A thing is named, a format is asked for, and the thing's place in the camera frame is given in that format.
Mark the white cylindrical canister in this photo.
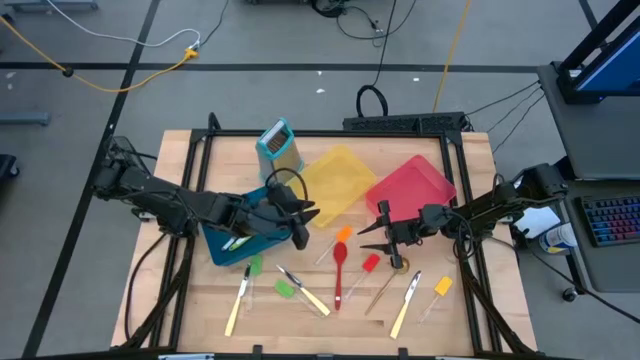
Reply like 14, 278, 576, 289
538, 222, 579, 255

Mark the black cable with coiled loop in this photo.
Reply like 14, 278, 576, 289
354, 0, 400, 120

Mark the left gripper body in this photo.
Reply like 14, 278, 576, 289
232, 182, 312, 251

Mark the yellow translucent plastic bin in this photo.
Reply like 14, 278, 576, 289
287, 144, 379, 230

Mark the thin black cable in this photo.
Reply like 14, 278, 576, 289
491, 93, 546, 155
527, 248, 640, 325
486, 87, 545, 134
464, 79, 544, 118
198, 0, 230, 49

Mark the computer monitor black stand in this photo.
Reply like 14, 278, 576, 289
557, 0, 640, 105

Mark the red plastic spoon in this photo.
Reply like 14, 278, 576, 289
331, 241, 349, 312

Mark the yellow extension cable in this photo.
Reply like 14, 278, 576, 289
0, 14, 200, 95

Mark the blue plastic bin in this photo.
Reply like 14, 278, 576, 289
202, 185, 296, 267

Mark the gold metal spoon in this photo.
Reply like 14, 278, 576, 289
364, 257, 411, 317

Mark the white paper sheet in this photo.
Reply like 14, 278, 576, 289
514, 205, 562, 240

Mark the black perforated equipment box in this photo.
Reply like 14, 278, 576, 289
342, 111, 467, 134

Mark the black aluminium table frame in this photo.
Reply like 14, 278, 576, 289
119, 112, 539, 360

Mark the metal box grater teal handle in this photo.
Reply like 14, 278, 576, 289
255, 117, 305, 185

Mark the silver aluminium rail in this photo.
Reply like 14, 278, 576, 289
157, 352, 217, 360

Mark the backlit computer keyboard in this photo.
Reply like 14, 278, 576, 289
579, 194, 640, 249

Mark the grey computer desk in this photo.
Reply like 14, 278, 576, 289
537, 62, 640, 296

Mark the orange spatula clear handle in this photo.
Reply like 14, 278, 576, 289
313, 225, 354, 267

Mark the red translucent plastic bin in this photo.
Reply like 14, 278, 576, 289
364, 154, 458, 224

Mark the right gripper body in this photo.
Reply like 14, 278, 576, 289
377, 199, 454, 270

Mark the red spatula clear handle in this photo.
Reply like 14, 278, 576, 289
343, 253, 382, 301

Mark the yellow spatula clear handle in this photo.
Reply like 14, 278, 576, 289
417, 275, 454, 325

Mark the yellow hanging cable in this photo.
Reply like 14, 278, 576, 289
432, 0, 473, 113

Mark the black caster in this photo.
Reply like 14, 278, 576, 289
0, 153, 21, 180

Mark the white cable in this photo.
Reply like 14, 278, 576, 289
44, 0, 202, 50

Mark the black cable bundle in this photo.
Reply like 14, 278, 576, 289
309, 0, 419, 49

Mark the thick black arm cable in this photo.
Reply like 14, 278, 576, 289
123, 232, 169, 344

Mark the grey metal base foot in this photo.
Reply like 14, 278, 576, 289
0, 111, 52, 127
3, 0, 100, 12

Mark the knife cream handle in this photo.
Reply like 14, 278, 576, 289
223, 263, 253, 338
389, 270, 423, 341
275, 264, 332, 318

